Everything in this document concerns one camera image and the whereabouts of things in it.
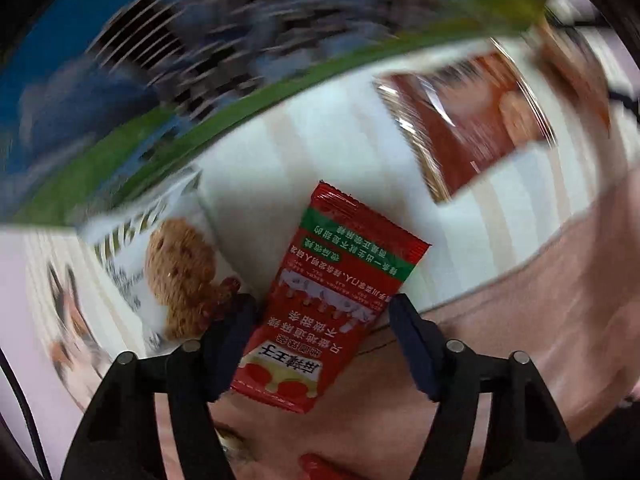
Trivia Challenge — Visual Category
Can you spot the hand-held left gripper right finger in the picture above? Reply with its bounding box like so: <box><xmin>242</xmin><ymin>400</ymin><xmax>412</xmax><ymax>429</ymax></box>
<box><xmin>389</xmin><ymin>294</ymin><xmax>581</xmax><ymax>480</ymax></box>

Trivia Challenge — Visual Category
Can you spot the printed cardboard box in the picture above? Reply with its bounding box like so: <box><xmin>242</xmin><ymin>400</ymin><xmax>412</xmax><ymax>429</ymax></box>
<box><xmin>0</xmin><ymin>0</ymin><xmax>551</xmax><ymax>231</ymax></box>

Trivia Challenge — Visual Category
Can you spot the cat print blanket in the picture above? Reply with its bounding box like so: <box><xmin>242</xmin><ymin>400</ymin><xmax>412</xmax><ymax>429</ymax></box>
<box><xmin>0</xmin><ymin>7</ymin><xmax>640</xmax><ymax>480</ymax></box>

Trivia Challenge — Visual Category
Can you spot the red packet with green band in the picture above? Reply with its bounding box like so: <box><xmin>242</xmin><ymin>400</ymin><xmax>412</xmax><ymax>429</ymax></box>
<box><xmin>230</xmin><ymin>180</ymin><xmax>431</xmax><ymax>415</ymax></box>

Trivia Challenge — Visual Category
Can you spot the brown snack packet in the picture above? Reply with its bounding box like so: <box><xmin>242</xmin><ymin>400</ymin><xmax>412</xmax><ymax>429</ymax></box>
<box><xmin>374</xmin><ymin>52</ymin><xmax>558</xmax><ymax>204</ymax></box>

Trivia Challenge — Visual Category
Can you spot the small dark red packet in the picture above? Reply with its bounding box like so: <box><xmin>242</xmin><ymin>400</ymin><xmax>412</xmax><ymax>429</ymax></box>
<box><xmin>298</xmin><ymin>452</ymin><xmax>346</xmax><ymax>480</ymax></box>

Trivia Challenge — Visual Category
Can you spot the white cookie packet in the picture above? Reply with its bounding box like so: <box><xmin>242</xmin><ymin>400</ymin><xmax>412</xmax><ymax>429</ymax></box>
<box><xmin>80</xmin><ymin>175</ymin><xmax>253</xmax><ymax>356</ymax></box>

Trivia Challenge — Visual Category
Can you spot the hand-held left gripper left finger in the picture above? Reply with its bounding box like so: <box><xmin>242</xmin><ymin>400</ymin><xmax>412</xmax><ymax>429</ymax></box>
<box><xmin>60</xmin><ymin>292</ymin><xmax>261</xmax><ymax>480</ymax></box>

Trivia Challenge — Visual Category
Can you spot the black cable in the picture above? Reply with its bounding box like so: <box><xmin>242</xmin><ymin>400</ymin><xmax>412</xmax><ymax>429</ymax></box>
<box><xmin>0</xmin><ymin>347</ymin><xmax>53</xmax><ymax>480</ymax></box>

